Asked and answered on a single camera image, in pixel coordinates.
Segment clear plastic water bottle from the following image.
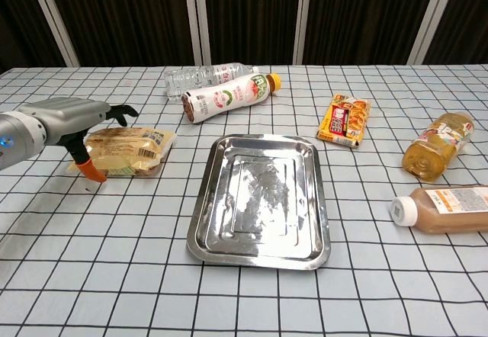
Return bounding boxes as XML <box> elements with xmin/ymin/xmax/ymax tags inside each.
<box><xmin>164</xmin><ymin>61</ymin><xmax>260</xmax><ymax>100</ymax></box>

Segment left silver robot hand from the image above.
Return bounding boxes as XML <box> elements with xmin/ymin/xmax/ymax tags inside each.
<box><xmin>18</xmin><ymin>98</ymin><xmax>140</xmax><ymax>184</ymax></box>

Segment yellow snack packet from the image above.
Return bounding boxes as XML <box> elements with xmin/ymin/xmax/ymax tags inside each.
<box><xmin>316</xmin><ymin>93</ymin><xmax>371</xmax><ymax>149</ymax></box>

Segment packaged bread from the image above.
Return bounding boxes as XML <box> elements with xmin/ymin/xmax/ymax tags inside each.
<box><xmin>68</xmin><ymin>126</ymin><xmax>178</xmax><ymax>178</ymax></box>

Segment rectangular metal tray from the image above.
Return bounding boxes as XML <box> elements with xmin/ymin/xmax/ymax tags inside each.
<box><xmin>185</xmin><ymin>133</ymin><xmax>332</xmax><ymax>273</ymax></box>

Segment checkered tablecloth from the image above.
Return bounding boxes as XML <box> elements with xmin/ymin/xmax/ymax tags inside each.
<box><xmin>0</xmin><ymin>63</ymin><xmax>488</xmax><ymax>337</ymax></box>

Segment white labelled orange-cap drink bottle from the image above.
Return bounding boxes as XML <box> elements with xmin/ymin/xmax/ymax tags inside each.
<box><xmin>181</xmin><ymin>71</ymin><xmax>283</xmax><ymax>125</ymax></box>

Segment dark folding screen white frames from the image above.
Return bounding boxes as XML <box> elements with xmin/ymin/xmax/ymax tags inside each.
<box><xmin>0</xmin><ymin>0</ymin><xmax>488</xmax><ymax>74</ymax></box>

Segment amber tea bottle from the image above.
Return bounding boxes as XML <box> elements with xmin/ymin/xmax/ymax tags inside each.
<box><xmin>402</xmin><ymin>111</ymin><xmax>476</xmax><ymax>184</ymax></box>

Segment brown drink bottle white cap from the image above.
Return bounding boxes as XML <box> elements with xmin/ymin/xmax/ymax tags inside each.
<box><xmin>390</xmin><ymin>185</ymin><xmax>488</xmax><ymax>236</ymax></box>

